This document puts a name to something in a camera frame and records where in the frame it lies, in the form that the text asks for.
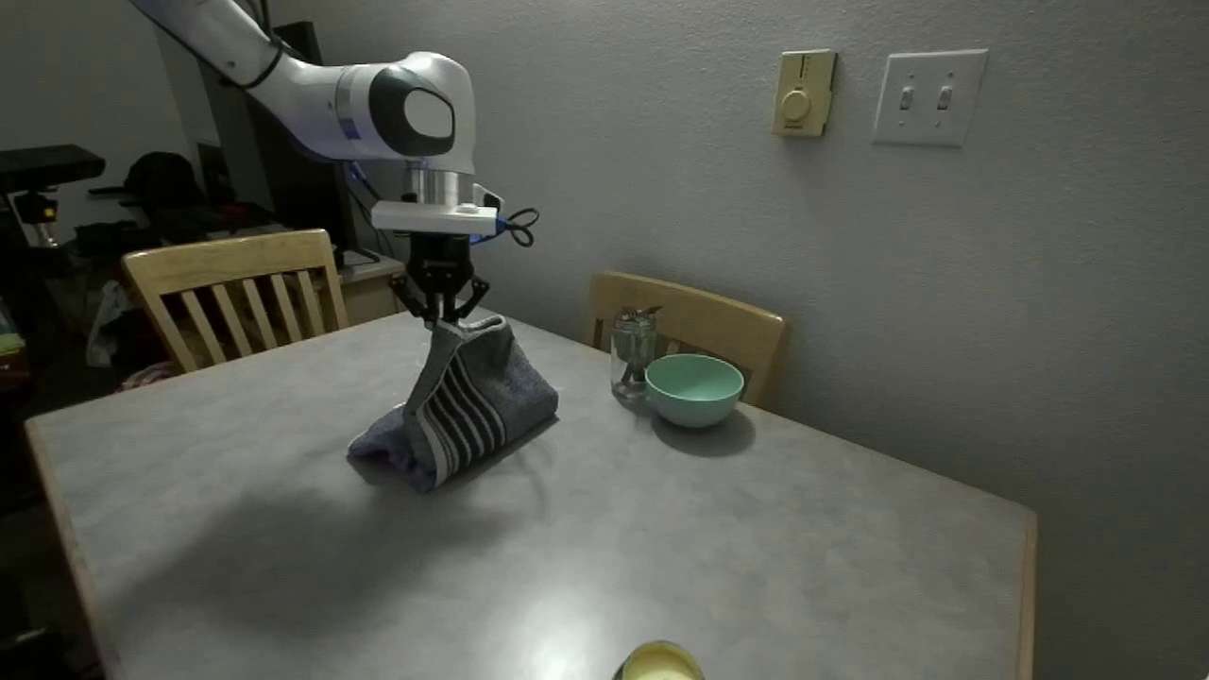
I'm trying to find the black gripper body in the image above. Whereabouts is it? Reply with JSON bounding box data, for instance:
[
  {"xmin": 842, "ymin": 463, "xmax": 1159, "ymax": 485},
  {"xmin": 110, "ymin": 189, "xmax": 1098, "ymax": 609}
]
[{"xmin": 406, "ymin": 233, "xmax": 473, "ymax": 293}]

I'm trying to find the grey towel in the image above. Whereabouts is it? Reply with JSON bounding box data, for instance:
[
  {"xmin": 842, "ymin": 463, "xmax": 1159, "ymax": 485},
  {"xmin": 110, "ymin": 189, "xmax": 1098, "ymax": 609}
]
[{"xmin": 348, "ymin": 316, "xmax": 560, "ymax": 491}]

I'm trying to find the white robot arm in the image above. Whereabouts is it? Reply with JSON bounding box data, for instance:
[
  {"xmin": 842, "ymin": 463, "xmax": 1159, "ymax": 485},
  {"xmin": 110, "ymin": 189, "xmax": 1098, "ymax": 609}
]
[{"xmin": 132, "ymin": 0, "xmax": 498, "ymax": 326}]

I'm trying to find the left wooden chair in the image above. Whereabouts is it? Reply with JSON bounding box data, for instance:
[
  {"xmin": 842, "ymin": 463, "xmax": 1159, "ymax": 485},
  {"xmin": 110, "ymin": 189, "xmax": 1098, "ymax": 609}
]
[{"xmin": 122, "ymin": 228, "xmax": 348, "ymax": 371}]

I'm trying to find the wooden chair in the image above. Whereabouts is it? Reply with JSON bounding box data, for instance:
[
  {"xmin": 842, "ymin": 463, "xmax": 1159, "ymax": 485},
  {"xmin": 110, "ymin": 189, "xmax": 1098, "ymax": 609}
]
[
  {"xmin": 585, "ymin": 268, "xmax": 790, "ymax": 405},
  {"xmin": 122, "ymin": 228, "xmax": 348, "ymax": 371}
]

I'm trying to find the clear drinking glass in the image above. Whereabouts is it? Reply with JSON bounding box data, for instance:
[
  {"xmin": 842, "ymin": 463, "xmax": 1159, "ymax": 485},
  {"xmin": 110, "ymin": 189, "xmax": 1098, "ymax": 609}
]
[{"xmin": 610, "ymin": 305, "xmax": 659, "ymax": 405}]

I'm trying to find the right wooden chair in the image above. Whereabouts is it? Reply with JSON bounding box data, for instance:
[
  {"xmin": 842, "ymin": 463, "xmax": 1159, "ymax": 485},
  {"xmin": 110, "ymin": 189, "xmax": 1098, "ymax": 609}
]
[{"xmin": 585, "ymin": 268, "xmax": 790, "ymax": 405}]

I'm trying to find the mint green bowl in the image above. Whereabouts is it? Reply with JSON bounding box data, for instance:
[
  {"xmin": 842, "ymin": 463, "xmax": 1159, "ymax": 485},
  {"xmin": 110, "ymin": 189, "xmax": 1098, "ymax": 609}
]
[{"xmin": 645, "ymin": 354, "xmax": 742, "ymax": 432}]

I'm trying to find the glass jar with yellow lid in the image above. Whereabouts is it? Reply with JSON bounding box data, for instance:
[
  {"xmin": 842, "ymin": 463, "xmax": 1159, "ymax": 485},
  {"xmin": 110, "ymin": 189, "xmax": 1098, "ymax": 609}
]
[{"xmin": 610, "ymin": 642, "xmax": 702, "ymax": 680}]

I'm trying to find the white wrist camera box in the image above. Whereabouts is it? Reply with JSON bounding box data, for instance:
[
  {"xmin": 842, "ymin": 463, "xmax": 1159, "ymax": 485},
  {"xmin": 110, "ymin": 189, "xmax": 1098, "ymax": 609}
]
[{"xmin": 368, "ymin": 170, "xmax": 498, "ymax": 238}]

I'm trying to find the yellowed wall thermostat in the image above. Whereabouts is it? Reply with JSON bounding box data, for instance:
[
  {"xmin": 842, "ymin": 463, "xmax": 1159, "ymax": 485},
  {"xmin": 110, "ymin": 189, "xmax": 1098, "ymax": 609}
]
[{"xmin": 775, "ymin": 50, "xmax": 838, "ymax": 140}]

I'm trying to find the white double light switch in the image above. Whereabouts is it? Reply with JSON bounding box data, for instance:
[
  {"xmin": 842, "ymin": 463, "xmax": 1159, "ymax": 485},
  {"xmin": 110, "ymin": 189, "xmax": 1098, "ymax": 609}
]
[{"xmin": 871, "ymin": 50, "xmax": 991, "ymax": 147}]

